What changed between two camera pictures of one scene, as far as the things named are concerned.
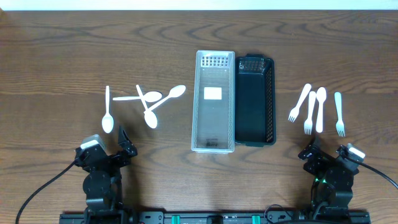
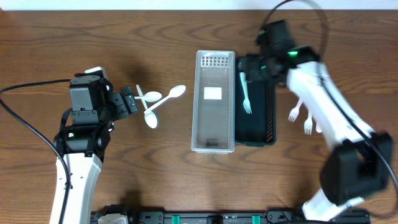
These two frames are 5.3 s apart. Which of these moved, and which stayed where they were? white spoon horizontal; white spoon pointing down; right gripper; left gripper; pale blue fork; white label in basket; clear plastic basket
Moved: pale blue fork; left gripper; right gripper
Stayed: white label in basket; white spoon horizontal; white spoon pointing down; clear plastic basket
